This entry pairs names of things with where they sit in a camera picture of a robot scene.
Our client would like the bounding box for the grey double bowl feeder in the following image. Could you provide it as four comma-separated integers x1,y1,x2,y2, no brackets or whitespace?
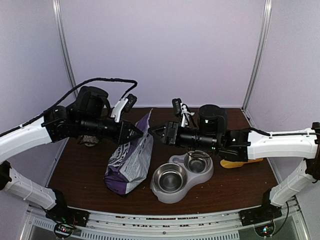
150,150,214,204

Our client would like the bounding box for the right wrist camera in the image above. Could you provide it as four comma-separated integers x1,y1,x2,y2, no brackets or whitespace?
171,98,182,117

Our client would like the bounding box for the aluminium frame post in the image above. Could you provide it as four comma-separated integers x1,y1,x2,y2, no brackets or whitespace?
52,0,76,88
241,0,273,112

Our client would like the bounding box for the front aluminium rail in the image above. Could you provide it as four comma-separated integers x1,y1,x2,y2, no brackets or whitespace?
23,197,305,240

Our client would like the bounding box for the steel bowl near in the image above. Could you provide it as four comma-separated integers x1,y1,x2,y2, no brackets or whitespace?
151,163,188,194

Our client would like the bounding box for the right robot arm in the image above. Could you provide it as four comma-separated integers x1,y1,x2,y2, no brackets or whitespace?
148,104,320,221

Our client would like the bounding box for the steel bowl far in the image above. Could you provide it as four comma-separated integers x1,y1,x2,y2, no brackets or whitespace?
184,150,212,174

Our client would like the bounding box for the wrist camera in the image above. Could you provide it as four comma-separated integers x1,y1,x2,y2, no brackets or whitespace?
171,98,182,117
124,93,138,113

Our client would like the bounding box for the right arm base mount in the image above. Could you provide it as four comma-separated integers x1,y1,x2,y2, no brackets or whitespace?
238,206,283,238

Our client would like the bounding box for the yellow plastic scoop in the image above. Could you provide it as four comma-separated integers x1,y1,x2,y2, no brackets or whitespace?
220,158,264,169

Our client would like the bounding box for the steel bowl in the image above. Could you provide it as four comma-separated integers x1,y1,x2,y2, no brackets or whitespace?
184,150,212,174
151,163,188,194

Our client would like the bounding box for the patterned mug orange inside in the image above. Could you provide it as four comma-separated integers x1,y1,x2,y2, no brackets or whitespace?
77,135,100,147

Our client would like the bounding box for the left black braided cable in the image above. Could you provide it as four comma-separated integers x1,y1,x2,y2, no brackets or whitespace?
0,77,139,138

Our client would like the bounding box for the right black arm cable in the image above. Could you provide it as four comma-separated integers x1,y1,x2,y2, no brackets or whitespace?
247,127,320,138

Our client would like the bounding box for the right aluminium frame post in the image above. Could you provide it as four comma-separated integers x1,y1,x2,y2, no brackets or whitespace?
241,0,273,112

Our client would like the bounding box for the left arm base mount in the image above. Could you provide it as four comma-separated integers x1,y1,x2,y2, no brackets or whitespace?
43,207,90,240

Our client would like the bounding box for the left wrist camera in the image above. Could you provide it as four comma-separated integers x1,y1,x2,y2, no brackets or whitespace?
124,93,138,113

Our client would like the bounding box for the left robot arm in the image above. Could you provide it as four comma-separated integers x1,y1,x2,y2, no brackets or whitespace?
0,86,143,222

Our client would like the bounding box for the purple pet food bag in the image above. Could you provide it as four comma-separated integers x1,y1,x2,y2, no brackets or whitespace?
103,110,154,196

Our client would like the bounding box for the left aluminium frame post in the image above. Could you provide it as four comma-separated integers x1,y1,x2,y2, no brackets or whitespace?
52,0,76,88

